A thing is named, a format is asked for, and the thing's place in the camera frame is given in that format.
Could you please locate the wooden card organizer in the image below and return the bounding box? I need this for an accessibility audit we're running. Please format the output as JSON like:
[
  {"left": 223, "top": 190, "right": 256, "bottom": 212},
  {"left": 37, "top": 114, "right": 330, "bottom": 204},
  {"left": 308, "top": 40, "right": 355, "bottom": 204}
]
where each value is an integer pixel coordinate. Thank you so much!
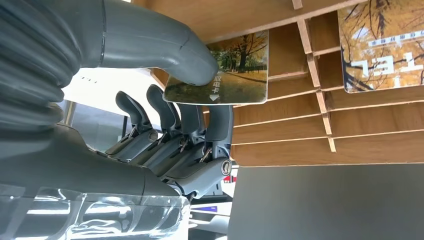
[{"left": 130, "top": 0, "right": 424, "bottom": 168}]

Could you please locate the autumn forest hotel card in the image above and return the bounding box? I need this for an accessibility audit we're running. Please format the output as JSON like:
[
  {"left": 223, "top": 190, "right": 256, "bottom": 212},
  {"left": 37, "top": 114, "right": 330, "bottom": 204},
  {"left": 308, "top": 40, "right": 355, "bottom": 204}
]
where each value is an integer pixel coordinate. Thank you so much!
[{"left": 337, "top": 0, "right": 424, "bottom": 94}]

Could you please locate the grey laptop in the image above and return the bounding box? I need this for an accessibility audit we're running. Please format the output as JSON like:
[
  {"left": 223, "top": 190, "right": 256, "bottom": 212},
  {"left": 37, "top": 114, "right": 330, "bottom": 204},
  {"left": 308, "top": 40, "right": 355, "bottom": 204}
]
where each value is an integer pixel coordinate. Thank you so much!
[{"left": 226, "top": 163, "right": 424, "bottom": 240}]

